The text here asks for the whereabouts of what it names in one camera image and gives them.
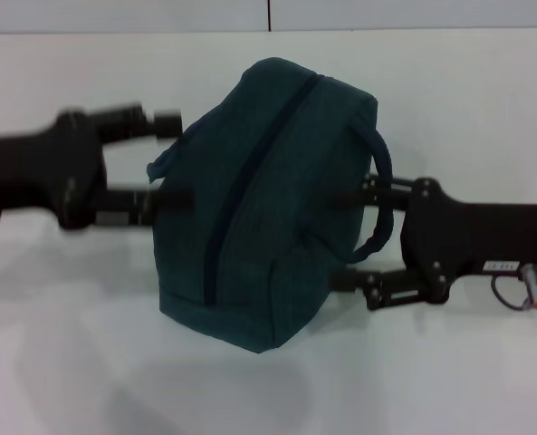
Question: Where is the dark teal insulated lunch bag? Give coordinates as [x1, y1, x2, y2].
[145, 56, 396, 357]

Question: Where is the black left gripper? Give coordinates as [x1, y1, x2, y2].
[0, 101, 196, 236]

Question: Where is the right gripper cable with connector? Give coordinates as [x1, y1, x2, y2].
[490, 264, 537, 313]

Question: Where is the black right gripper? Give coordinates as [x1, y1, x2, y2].
[327, 173, 537, 313]

